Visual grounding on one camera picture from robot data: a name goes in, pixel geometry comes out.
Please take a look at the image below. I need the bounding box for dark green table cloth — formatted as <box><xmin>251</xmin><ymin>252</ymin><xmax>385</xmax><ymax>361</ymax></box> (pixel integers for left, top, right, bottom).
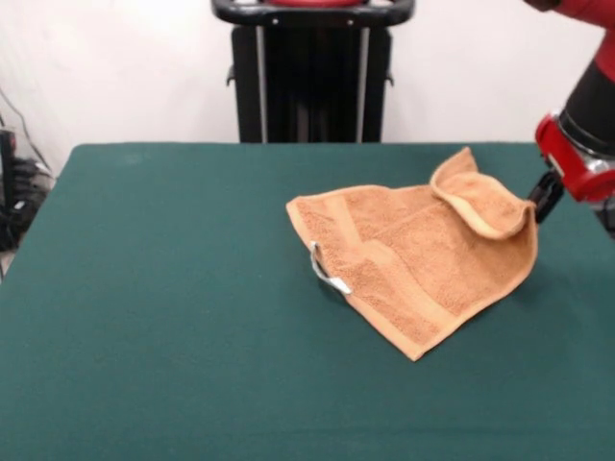
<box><xmin>0</xmin><ymin>141</ymin><xmax>615</xmax><ymax>461</ymax></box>

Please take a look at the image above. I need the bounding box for orange terry towel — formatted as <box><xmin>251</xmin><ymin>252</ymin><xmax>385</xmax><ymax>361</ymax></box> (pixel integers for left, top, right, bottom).
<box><xmin>285</xmin><ymin>146</ymin><xmax>538</xmax><ymax>362</ymax></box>

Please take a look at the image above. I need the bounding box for black office chair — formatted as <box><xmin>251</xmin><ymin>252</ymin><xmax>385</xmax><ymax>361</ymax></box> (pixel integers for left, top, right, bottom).
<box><xmin>594</xmin><ymin>197</ymin><xmax>615</xmax><ymax>228</ymax></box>

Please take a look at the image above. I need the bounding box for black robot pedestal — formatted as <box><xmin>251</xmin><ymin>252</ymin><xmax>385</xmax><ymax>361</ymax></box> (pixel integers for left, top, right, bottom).
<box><xmin>209</xmin><ymin>0</ymin><xmax>413</xmax><ymax>144</ymax></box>

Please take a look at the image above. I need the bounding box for black electronics with cables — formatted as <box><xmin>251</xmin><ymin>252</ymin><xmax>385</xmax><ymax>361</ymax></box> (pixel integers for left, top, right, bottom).
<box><xmin>0</xmin><ymin>85</ymin><xmax>57</xmax><ymax>254</ymax></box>

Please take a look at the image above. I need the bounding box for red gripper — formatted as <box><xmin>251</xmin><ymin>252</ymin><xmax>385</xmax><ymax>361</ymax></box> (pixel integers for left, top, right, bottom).
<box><xmin>526</xmin><ymin>112</ymin><xmax>615</xmax><ymax>225</ymax></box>

